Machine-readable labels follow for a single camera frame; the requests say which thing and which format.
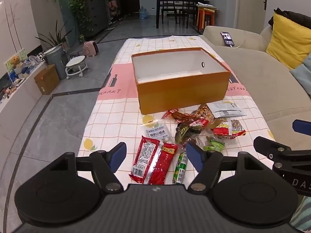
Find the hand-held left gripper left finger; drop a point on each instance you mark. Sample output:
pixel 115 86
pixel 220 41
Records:
pixel 119 155

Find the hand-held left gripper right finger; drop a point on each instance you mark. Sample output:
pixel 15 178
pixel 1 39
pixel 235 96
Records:
pixel 194 155

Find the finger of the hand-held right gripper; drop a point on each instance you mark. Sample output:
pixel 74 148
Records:
pixel 269 148
pixel 302 127

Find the green sausage stick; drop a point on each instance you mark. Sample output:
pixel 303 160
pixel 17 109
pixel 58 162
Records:
pixel 180 167

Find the small green snack packet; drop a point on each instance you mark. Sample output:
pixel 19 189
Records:
pixel 215 145

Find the dark olive snack packet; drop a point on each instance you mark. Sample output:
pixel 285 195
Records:
pixel 185 132

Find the red packet with clear window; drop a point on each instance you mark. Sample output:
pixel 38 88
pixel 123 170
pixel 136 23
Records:
pixel 144 160

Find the red brown snack packet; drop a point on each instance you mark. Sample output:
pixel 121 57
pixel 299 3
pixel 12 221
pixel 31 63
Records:
pixel 184 119

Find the red packet with seeds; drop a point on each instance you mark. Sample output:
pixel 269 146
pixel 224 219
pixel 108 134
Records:
pixel 230 128

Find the peanut snack packet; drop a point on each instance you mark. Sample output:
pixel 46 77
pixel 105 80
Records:
pixel 203 112

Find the white snack packet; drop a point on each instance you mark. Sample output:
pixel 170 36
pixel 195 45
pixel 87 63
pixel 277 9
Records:
pixel 156 131

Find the grey foil snack packet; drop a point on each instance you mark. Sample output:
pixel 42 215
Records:
pixel 226 109

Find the orange cardboard box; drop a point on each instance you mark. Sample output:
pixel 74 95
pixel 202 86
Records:
pixel 182 94

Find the checked lemon print tablecloth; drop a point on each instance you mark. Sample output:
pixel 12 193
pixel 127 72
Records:
pixel 116 116

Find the teal striped cloth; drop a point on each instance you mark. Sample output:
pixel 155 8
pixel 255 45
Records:
pixel 302 213

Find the light blue cushion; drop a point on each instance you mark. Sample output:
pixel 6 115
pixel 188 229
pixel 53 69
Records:
pixel 303 75

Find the beige sofa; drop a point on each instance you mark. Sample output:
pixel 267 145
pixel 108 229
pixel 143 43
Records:
pixel 255 77

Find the yellow cushion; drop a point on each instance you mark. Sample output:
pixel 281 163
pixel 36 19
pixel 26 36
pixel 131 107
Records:
pixel 289 41

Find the white rolling stool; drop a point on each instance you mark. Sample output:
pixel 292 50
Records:
pixel 75 62

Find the brown cardboard carton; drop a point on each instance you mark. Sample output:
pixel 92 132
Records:
pixel 47 80

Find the pink space heater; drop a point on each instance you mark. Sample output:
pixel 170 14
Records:
pixel 91 49

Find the grey round bin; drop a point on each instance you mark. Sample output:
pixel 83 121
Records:
pixel 55 62

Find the black smartphone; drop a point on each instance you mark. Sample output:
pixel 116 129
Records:
pixel 227 38

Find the white door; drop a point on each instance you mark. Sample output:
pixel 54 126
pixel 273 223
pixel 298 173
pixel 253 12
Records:
pixel 265 4

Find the row of small toys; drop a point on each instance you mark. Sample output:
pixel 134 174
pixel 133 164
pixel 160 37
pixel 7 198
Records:
pixel 24 65

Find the long leaf potted plant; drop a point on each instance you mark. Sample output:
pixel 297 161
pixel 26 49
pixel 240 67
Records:
pixel 57 37

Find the stack of orange stools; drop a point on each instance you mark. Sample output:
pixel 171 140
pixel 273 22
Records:
pixel 205 18

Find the yellow teddy bear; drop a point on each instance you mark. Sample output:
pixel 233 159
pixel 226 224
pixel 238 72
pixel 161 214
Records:
pixel 15 60

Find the dark grey drawer cabinet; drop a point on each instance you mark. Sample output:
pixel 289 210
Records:
pixel 97 17

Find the blue water jug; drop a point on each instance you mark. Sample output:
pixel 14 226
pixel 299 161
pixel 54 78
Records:
pixel 143 13

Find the shoe rack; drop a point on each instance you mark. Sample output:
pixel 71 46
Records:
pixel 114 9

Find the dark dining chair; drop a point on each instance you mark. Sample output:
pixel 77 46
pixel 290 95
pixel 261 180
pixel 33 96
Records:
pixel 194 4
pixel 167 9

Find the stack of papers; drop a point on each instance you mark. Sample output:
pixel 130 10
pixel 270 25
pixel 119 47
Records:
pixel 206 5

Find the leafy green trailing plant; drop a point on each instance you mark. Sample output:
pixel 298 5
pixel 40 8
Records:
pixel 77 4

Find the dark dining table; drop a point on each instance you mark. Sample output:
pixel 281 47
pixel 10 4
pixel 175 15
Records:
pixel 170 0

